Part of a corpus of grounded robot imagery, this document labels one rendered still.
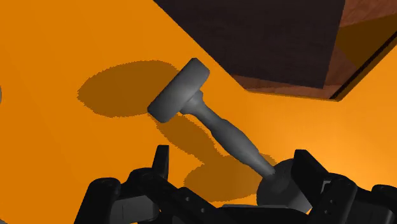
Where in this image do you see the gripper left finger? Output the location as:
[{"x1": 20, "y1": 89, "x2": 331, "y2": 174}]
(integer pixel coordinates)
[{"x1": 73, "y1": 144, "x2": 221, "y2": 224}]

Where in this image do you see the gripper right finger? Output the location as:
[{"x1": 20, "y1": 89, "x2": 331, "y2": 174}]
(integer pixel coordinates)
[{"x1": 291, "y1": 149, "x2": 397, "y2": 224}]

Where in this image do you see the grey dumbbell-shaped object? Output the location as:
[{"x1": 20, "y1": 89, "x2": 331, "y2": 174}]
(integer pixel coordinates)
[{"x1": 146, "y1": 57, "x2": 313, "y2": 215}]

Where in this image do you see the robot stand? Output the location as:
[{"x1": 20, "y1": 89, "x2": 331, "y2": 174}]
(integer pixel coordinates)
[{"x1": 153, "y1": 0, "x2": 346, "y2": 90}]

